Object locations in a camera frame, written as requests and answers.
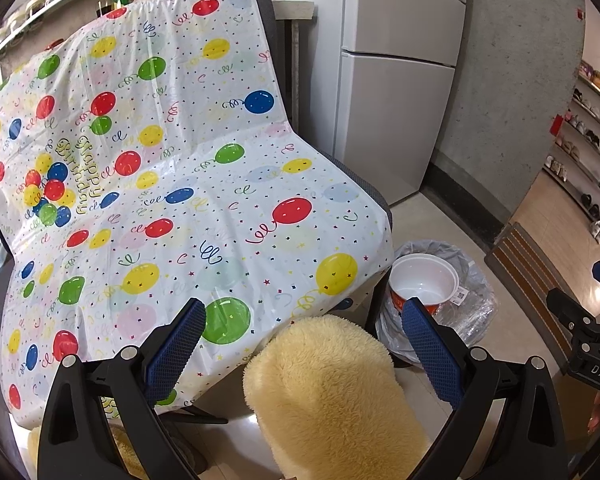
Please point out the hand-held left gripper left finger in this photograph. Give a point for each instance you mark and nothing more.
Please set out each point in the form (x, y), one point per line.
(180, 345)

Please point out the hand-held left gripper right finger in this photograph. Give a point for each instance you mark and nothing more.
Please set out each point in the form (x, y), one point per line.
(427, 345)

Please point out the trash bin with plastic liner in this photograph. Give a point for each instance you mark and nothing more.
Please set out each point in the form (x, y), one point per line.
(472, 310)

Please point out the orange instant noodle bowl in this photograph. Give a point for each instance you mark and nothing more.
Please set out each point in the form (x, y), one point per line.
(422, 280)

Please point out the person's right hand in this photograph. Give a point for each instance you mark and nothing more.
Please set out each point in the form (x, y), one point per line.
(599, 412)

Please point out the striped door mat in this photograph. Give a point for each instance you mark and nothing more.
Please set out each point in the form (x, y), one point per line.
(530, 275)

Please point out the shoe rack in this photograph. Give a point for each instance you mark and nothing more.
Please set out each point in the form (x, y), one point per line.
(587, 150)

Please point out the balloon printed plastic cover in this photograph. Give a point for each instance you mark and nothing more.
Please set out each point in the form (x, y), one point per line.
(205, 200)

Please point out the grey refrigerator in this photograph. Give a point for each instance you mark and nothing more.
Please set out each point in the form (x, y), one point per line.
(395, 85)

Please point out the grey office chair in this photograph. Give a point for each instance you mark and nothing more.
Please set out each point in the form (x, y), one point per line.
(275, 60)

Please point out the dark soy sauce bottle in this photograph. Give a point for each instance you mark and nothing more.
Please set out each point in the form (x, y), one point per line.
(105, 5)

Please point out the row of glass jars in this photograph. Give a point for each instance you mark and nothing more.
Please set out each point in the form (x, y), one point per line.
(35, 2)

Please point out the wall shelf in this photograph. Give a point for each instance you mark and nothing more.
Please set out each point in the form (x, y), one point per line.
(55, 7)

